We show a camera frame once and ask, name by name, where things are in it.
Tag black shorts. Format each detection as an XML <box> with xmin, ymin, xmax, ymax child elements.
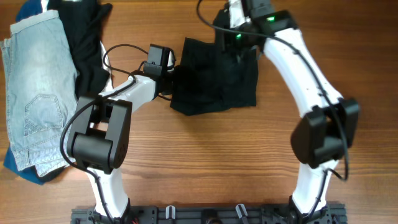
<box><xmin>170</xmin><ymin>32</ymin><xmax>259</xmax><ymax>116</ymax></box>

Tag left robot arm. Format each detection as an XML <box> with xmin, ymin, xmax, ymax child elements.
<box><xmin>60</xmin><ymin>44</ymin><xmax>176</xmax><ymax>223</ymax></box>

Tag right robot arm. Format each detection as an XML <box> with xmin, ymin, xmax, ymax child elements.
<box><xmin>223</xmin><ymin>1</ymin><xmax>359</xmax><ymax>223</ymax></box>

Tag white garment in pile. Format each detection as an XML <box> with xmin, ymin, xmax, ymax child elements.
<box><xmin>40</xmin><ymin>0</ymin><xmax>113</xmax><ymax>94</ymax></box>

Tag black garment in pile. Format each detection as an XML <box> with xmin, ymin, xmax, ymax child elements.
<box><xmin>26</xmin><ymin>1</ymin><xmax>112</xmax><ymax>182</ymax></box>

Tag light blue denim shorts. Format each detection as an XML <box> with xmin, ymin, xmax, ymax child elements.
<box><xmin>1</xmin><ymin>10</ymin><xmax>78</xmax><ymax>177</ymax></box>

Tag blue garment at bottom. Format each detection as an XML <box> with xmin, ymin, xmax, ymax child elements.
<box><xmin>2</xmin><ymin>0</ymin><xmax>46</xmax><ymax>186</ymax></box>

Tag left black cable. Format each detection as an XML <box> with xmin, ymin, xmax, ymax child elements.
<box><xmin>58</xmin><ymin>43</ymin><xmax>177</xmax><ymax>224</ymax></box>

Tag black cable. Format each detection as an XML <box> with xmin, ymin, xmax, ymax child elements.
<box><xmin>58</xmin><ymin>43</ymin><xmax>177</xmax><ymax>224</ymax></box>
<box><xmin>195</xmin><ymin>0</ymin><xmax>351</xmax><ymax>223</ymax></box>

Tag right black cable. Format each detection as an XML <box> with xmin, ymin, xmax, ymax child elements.
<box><xmin>195</xmin><ymin>0</ymin><xmax>351</xmax><ymax>223</ymax></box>

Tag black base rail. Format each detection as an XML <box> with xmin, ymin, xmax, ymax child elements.
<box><xmin>70</xmin><ymin>203</ymin><xmax>348</xmax><ymax>224</ymax></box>

